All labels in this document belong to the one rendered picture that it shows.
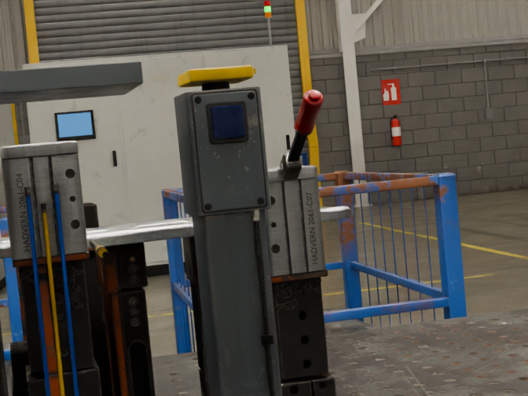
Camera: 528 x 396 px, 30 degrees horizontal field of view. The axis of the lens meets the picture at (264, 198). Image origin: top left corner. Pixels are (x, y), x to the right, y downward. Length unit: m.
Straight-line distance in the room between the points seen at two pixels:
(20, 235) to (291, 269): 0.29
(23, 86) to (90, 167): 8.13
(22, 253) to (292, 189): 0.29
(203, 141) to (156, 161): 8.11
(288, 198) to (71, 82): 0.33
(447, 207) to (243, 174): 2.24
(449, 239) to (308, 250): 2.05
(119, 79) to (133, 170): 8.14
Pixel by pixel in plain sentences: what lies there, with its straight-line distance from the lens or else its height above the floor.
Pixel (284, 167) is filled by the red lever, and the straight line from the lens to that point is 1.05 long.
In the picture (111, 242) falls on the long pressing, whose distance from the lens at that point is 1.15.
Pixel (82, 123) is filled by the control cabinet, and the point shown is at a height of 1.43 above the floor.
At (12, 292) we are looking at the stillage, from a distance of 2.96.
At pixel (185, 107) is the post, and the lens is 0.88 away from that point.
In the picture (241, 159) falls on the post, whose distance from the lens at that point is 0.89.
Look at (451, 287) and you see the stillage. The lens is 3.13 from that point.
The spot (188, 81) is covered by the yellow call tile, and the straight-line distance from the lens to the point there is 0.89.
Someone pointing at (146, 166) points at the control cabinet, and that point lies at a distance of 8.98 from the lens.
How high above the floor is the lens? 1.09
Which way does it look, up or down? 3 degrees down
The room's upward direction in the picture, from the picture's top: 5 degrees counter-clockwise
